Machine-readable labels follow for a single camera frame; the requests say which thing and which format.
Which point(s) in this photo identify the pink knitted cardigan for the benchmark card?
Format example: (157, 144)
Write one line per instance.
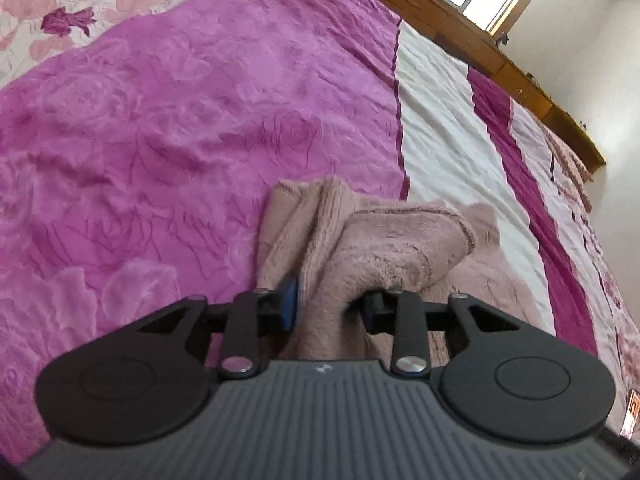
(390, 255)

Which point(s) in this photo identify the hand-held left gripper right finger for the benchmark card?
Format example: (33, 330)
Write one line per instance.
(372, 312)

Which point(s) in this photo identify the purple floral blanket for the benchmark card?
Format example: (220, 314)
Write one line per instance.
(150, 135)

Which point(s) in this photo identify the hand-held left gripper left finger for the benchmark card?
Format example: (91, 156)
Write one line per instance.
(290, 305)

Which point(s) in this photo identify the orange printed packet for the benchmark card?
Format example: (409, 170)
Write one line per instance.
(631, 412)

